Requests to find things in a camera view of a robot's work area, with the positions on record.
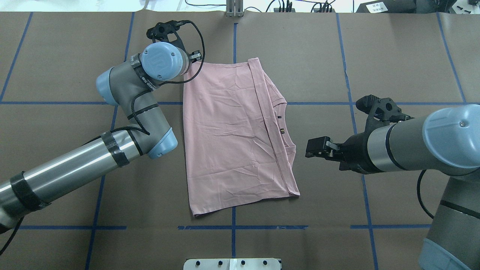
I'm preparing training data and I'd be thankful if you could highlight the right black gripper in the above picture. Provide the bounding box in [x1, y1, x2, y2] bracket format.
[305, 133, 372, 174]

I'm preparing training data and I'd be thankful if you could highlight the pink snoopy t-shirt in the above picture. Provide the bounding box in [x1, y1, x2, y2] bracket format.
[182, 58, 300, 217]

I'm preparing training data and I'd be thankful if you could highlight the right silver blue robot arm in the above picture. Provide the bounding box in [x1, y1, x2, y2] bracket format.
[305, 104, 480, 270]

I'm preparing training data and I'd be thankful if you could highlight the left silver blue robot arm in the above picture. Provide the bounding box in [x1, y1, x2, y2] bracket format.
[1, 42, 205, 234]

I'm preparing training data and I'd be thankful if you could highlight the white mounting pillar with base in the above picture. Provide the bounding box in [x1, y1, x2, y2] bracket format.
[183, 258, 282, 270]

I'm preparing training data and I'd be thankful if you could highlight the black box with label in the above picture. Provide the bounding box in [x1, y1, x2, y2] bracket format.
[355, 0, 458, 14]

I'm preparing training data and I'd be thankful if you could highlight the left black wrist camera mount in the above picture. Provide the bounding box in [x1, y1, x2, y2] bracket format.
[146, 20, 186, 51]

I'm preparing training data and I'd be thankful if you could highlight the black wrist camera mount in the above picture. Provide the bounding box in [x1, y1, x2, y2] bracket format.
[146, 20, 186, 51]
[355, 94, 413, 134]

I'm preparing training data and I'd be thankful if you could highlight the aluminium frame post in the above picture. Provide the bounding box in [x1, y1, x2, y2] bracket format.
[226, 0, 245, 18]

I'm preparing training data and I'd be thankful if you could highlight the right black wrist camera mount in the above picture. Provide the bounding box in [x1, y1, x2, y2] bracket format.
[355, 94, 413, 134]

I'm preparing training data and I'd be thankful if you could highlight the left black camera cable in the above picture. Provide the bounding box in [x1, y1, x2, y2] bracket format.
[0, 19, 206, 255]

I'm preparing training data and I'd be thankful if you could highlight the black camera cable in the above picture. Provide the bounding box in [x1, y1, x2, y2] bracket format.
[0, 19, 206, 255]
[416, 169, 435, 220]

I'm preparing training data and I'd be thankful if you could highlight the right black camera cable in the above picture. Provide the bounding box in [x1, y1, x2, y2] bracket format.
[416, 169, 435, 220]

